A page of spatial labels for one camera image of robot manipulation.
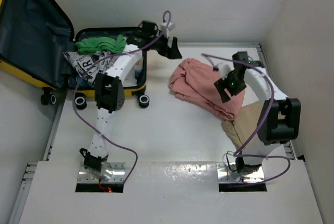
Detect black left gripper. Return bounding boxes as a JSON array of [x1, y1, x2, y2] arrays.
[[147, 31, 181, 60]]

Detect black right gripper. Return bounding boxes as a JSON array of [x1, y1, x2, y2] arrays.
[[214, 70, 247, 103]]

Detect pink garment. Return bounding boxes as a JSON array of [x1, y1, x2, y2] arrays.
[[169, 58, 245, 121]]

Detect green cloth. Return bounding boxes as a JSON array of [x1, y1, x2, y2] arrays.
[[75, 34, 127, 54]]

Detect newspaper print cloth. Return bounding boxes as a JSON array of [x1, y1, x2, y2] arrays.
[[63, 51, 118, 84]]

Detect cream cloth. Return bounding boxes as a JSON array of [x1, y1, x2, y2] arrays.
[[123, 69, 137, 88]]

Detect teal headphones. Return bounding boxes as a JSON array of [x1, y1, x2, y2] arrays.
[[75, 76, 91, 89]]

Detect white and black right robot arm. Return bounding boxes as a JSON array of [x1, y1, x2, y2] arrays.
[[213, 52, 301, 173]]

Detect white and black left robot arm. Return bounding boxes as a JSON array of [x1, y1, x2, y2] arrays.
[[83, 20, 182, 179]]

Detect first aid kit box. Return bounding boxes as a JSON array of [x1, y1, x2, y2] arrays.
[[134, 57, 144, 78]]

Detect beige folded garment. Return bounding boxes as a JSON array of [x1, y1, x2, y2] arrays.
[[222, 101, 263, 149]]

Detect white front platform board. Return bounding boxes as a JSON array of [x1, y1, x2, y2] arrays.
[[20, 160, 322, 223]]

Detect yellow open suitcase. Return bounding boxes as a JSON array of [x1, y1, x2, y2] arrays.
[[1, 0, 137, 110]]

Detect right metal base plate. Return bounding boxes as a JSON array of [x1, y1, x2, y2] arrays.
[[216, 162, 265, 184]]

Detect metal base plate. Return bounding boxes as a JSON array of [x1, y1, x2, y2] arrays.
[[216, 162, 265, 184], [77, 162, 125, 184]]

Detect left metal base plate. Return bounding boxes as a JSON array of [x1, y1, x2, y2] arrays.
[[77, 162, 125, 184]]

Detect aluminium frame rail left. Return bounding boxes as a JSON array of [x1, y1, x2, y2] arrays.
[[8, 90, 67, 223]]

